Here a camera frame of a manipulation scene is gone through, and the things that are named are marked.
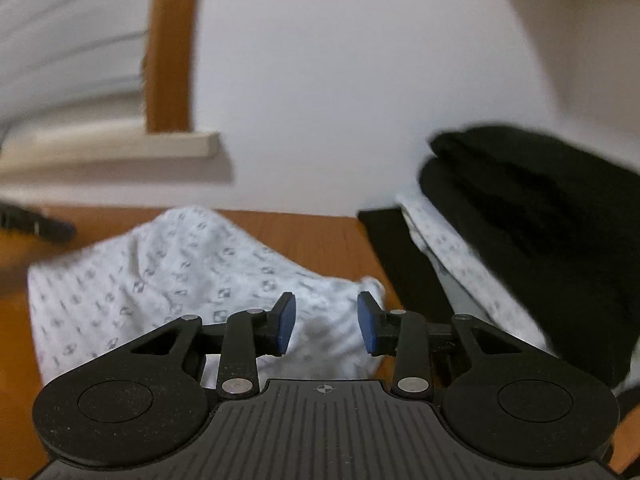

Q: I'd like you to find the wooden window frame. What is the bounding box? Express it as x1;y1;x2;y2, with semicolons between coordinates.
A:
142;0;203;135

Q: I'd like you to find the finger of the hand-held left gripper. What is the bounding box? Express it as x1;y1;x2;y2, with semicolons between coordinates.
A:
0;201;77;246

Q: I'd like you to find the grey window blind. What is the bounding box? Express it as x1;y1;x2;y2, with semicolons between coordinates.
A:
0;0;161;131

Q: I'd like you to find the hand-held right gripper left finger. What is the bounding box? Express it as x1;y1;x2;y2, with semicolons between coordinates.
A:
130;291;297;401

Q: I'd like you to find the beige window sill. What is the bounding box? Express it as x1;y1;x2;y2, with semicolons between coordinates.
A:
0;115;235;206

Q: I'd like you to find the black fleece garment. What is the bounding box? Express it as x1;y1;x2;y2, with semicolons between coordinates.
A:
417;125;640;388

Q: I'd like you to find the white patterned garment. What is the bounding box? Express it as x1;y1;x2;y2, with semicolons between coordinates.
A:
395;191;558;361
27;205;387;388

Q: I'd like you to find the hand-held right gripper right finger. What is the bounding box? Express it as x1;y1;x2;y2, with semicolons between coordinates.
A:
357;291;523;401

